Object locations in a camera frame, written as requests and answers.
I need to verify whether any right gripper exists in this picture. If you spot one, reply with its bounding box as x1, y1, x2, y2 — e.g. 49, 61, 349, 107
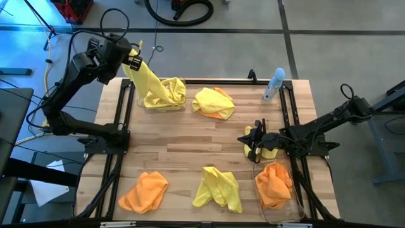
237, 119, 279, 162

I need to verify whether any blue spray bottle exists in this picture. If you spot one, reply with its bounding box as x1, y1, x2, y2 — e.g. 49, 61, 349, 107
262, 67, 287, 103

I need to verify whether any clear plastic basket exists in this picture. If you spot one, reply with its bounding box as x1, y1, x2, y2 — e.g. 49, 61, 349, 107
252, 158, 305, 225
136, 77, 187, 114

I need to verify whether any red tool case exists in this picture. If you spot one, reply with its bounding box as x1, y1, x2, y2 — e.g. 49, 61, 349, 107
50, 0, 94, 25

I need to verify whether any black tripod stand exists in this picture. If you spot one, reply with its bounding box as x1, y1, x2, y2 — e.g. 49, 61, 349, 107
22, 0, 77, 51

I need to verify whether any black flat stand foot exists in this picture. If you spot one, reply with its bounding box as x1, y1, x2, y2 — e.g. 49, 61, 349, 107
0, 67, 33, 76

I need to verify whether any black desk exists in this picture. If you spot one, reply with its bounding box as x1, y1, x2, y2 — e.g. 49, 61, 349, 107
0, 87, 79, 224

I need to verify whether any white paper sheet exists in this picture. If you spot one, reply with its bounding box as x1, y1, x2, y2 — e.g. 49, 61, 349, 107
30, 160, 70, 207

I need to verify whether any thin black floor cable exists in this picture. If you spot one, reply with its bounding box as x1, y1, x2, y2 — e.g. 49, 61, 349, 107
147, 0, 165, 66

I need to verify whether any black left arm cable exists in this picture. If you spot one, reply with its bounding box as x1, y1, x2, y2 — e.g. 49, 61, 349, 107
99, 8, 131, 42

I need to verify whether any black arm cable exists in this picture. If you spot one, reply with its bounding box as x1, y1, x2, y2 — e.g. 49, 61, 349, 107
340, 83, 355, 101
99, 8, 131, 42

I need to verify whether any black frame clamp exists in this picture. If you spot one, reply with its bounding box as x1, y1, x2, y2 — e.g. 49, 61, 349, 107
247, 68, 259, 84

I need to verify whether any black aluminium table frame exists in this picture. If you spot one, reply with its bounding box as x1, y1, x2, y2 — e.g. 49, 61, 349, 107
72, 77, 341, 224

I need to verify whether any black vacuum hose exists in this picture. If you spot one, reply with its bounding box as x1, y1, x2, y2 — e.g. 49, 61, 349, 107
144, 0, 215, 27

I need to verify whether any yellow extension cord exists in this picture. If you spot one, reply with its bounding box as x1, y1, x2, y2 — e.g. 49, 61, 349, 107
15, 9, 90, 146

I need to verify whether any silver metal bracket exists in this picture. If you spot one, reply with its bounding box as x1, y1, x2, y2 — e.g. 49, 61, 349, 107
277, 222, 313, 228
100, 221, 137, 228

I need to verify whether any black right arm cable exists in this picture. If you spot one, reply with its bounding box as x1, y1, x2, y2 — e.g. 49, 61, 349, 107
340, 83, 355, 101

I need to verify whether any blue-grey metal table frame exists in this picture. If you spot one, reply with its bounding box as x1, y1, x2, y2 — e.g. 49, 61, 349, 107
347, 80, 405, 186

